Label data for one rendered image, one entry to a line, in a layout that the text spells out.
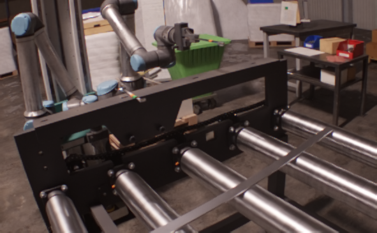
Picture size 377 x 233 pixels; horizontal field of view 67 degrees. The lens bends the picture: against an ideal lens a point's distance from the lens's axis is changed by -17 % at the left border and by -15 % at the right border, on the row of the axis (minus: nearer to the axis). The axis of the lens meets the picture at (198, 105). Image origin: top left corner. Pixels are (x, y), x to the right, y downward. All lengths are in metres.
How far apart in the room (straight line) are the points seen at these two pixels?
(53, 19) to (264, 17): 6.28
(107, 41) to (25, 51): 2.78
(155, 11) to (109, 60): 1.04
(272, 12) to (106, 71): 4.61
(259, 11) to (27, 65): 6.67
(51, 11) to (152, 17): 2.90
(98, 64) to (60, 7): 2.40
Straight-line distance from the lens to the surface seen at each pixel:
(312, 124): 1.59
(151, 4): 4.95
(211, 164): 1.26
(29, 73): 1.86
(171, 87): 1.33
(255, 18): 7.95
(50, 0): 2.26
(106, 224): 1.25
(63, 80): 1.97
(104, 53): 4.54
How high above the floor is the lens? 1.55
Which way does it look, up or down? 21 degrees down
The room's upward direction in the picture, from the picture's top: 5 degrees counter-clockwise
